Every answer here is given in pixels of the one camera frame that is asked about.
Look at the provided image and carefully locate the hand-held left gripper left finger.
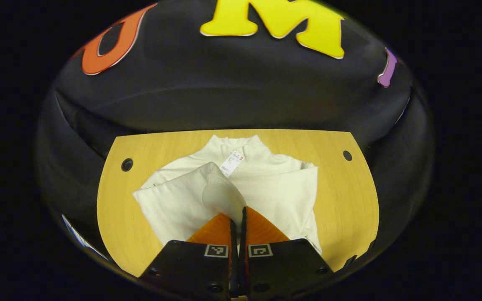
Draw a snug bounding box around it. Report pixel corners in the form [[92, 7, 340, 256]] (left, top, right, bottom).
[[138, 212, 238, 299]]

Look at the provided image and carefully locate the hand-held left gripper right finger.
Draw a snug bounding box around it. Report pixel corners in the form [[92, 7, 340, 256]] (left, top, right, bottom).
[[239, 206, 334, 298]]

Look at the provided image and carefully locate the cream sweatshirt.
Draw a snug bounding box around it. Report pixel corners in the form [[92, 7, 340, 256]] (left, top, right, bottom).
[[132, 134, 322, 255]]

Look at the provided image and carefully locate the black backdrop cloth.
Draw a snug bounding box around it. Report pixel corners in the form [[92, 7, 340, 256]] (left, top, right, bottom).
[[36, 0, 434, 268]]

